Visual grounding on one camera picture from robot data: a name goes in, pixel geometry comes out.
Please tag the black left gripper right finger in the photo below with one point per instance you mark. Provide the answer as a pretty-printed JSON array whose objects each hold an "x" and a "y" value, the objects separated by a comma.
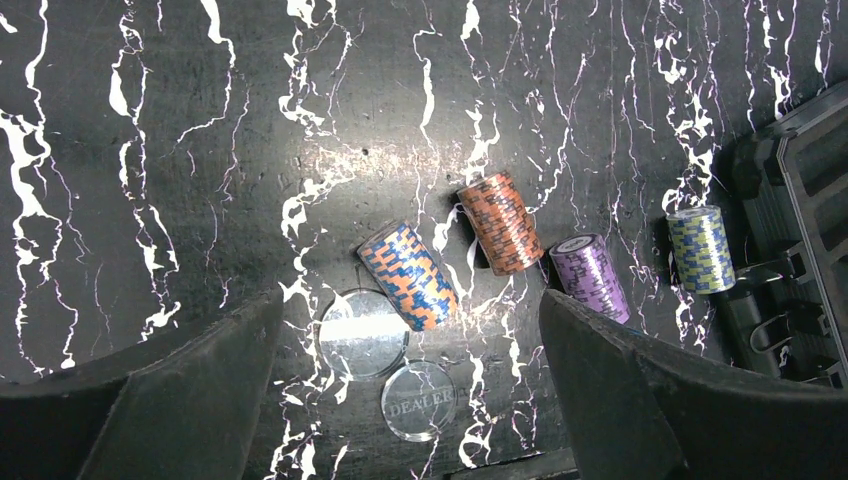
[{"x": 637, "y": 407}]

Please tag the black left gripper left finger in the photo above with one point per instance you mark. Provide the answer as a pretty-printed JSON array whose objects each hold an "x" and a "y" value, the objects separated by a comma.
[{"x": 184, "y": 405}]

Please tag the black poker set case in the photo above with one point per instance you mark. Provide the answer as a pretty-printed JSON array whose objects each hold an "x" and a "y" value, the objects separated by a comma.
[{"x": 786, "y": 317}]

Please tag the yellow blue poker chip stack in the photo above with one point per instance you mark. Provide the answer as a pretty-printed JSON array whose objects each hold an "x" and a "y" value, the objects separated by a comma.
[{"x": 701, "y": 250}]

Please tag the purple poker chip stack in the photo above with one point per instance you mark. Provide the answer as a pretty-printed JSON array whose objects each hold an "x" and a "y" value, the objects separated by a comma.
[{"x": 586, "y": 272}]

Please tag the clear blank acrylic button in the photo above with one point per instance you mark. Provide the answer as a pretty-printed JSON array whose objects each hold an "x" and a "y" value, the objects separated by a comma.
[{"x": 361, "y": 336}]

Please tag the clear dealer button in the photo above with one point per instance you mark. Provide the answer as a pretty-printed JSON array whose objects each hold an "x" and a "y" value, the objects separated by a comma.
[{"x": 418, "y": 401}]

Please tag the orange grey poker chip stack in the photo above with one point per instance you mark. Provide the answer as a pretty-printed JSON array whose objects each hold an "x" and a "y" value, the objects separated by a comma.
[{"x": 499, "y": 218}]

